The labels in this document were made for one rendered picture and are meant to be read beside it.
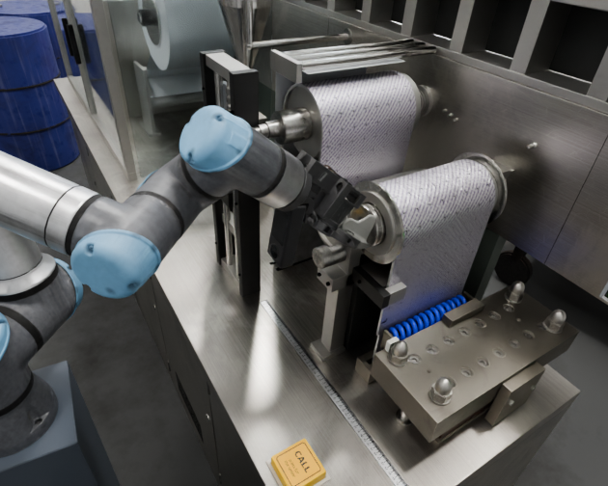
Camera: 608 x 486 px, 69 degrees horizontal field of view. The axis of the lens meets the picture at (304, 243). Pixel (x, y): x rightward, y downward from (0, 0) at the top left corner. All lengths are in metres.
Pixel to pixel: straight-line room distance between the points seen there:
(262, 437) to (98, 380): 1.39
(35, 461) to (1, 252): 0.37
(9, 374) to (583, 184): 1.01
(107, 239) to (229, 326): 0.62
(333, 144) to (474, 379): 0.50
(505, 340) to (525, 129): 0.40
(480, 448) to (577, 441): 1.34
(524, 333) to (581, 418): 1.38
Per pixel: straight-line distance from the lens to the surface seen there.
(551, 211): 0.95
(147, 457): 1.94
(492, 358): 0.92
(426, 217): 0.77
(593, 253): 0.94
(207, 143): 0.50
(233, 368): 0.98
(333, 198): 0.64
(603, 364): 2.64
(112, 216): 0.50
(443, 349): 0.89
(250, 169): 0.53
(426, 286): 0.90
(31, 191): 0.53
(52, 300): 0.91
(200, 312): 1.09
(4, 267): 0.87
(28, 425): 0.95
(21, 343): 0.88
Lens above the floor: 1.68
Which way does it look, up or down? 37 degrees down
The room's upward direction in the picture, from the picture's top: 4 degrees clockwise
